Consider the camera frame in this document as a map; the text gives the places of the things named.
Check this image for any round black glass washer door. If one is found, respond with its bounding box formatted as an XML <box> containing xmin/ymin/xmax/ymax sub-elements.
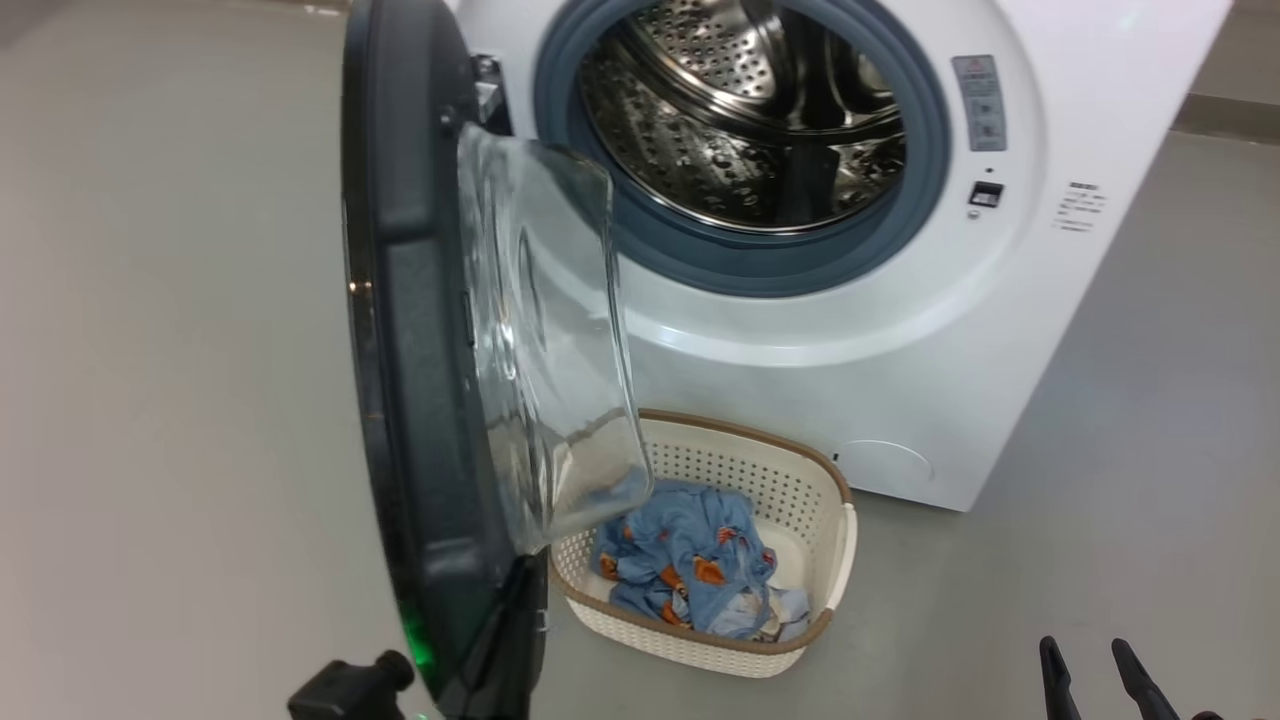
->
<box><xmin>340</xmin><ymin>0</ymin><xmax>656</xmax><ymax>720</ymax></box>

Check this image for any white front-load washing machine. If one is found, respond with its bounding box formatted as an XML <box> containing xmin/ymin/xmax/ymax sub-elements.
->
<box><xmin>440</xmin><ymin>0</ymin><xmax>1233</xmax><ymax>513</ymax></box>

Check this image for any light blue cream-lined garment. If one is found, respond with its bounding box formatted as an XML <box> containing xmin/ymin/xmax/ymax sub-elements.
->
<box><xmin>735</xmin><ymin>585</ymin><xmax>811</xmax><ymax>643</ymax></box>

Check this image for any metal door hinge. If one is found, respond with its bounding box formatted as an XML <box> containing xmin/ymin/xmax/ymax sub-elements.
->
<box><xmin>470</xmin><ymin>55</ymin><xmax>511</xmax><ymax>136</ymax></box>

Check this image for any perforated stainless steel drum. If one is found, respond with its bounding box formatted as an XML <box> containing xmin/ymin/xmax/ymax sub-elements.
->
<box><xmin>578</xmin><ymin>0</ymin><xmax>909</xmax><ymax>234</ymax></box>

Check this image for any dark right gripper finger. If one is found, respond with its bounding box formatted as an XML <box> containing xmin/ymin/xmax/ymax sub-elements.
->
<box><xmin>1039</xmin><ymin>636</ymin><xmax>1082</xmax><ymax>720</ymax></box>
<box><xmin>1112</xmin><ymin>639</ymin><xmax>1184</xmax><ymax>720</ymax></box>

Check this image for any black text instruction sticker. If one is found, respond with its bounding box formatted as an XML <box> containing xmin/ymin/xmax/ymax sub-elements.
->
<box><xmin>1055</xmin><ymin>182</ymin><xmax>1109</xmax><ymax>233</ymax></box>

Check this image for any round white filter cover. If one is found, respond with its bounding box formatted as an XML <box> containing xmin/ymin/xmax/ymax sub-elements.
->
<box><xmin>835</xmin><ymin>440</ymin><xmax>933</xmax><ymax>493</ymax></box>

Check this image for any cream perforated plastic laundry basket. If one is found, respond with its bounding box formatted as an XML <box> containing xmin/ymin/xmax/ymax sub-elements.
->
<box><xmin>548</xmin><ymin>408</ymin><xmax>859</xmax><ymax>679</ymax></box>

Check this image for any grey warning label sticker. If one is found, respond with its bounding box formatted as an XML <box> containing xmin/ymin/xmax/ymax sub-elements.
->
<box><xmin>951</xmin><ymin>55</ymin><xmax>1008</xmax><ymax>153</ymax></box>

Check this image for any blue cartoon print garment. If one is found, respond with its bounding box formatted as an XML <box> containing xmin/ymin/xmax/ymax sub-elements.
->
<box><xmin>590</xmin><ymin>478</ymin><xmax>811</xmax><ymax>643</ymax></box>

